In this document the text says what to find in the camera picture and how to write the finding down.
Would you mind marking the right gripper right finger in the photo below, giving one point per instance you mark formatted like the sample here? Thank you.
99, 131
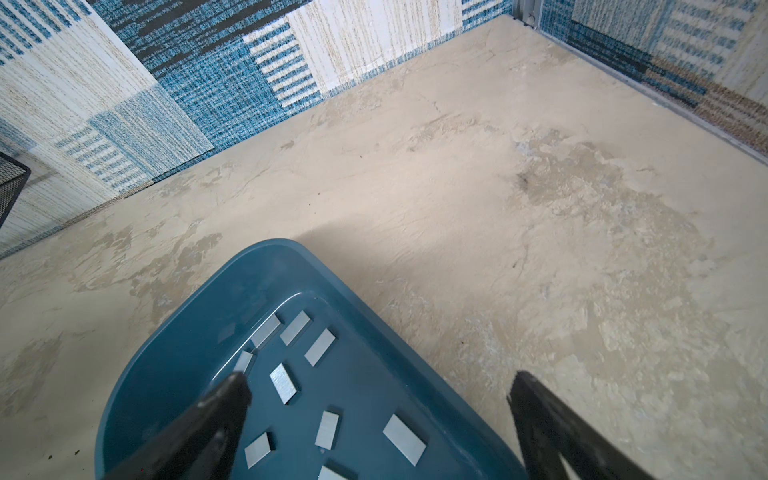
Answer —
551, 434

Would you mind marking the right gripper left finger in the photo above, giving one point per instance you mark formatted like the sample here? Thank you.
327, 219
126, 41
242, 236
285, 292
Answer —
200, 444

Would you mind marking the black wire mesh shelf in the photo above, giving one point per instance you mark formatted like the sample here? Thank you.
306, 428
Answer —
14, 176

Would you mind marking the teal plastic tray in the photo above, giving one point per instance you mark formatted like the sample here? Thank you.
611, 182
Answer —
367, 375

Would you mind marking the staple strip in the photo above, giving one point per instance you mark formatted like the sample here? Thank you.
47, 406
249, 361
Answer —
243, 362
320, 347
327, 473
294, 328
326, 433
404, 439
283, 383
258, 450
265, 331

